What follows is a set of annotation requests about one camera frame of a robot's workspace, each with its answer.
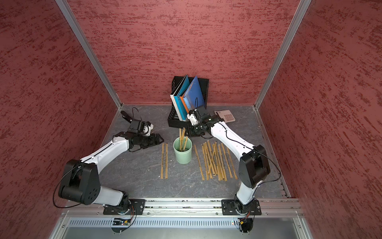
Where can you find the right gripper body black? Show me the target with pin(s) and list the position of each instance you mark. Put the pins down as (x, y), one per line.
(196, 130)

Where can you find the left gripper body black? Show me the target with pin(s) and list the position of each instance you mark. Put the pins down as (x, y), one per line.
(145, 141)

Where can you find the green metal cup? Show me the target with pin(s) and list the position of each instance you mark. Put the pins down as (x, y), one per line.
(185, 156)

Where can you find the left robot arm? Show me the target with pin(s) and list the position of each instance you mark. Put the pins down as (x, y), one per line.
(80, 181)

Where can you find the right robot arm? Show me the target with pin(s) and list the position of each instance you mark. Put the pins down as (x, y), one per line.
(253, 162)

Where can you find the straw bundle in cup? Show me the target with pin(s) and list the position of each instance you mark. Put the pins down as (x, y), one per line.
(182, 139)

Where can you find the pink calculator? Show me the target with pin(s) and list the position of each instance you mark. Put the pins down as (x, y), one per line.
(225, 115)

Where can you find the black stapler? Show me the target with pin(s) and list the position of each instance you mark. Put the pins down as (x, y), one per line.
(126, 116)

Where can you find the blue folder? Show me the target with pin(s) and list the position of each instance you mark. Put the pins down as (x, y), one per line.
(193, 97)

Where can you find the orange book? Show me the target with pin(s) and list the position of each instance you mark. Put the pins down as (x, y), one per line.
(183, 103)

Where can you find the white book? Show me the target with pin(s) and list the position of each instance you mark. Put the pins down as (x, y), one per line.
(177, 84)

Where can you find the teal book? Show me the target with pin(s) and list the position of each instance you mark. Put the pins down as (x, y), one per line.
(179, 91)

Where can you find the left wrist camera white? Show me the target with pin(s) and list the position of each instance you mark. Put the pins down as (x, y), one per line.
(148, 127)

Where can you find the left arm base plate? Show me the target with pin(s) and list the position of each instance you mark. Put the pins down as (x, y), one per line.
(129, 208)

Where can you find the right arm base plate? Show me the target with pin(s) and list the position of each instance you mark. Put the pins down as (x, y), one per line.
(236, 208)

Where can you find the aluminium front rail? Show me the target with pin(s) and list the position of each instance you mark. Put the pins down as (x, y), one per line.
(197, 208)

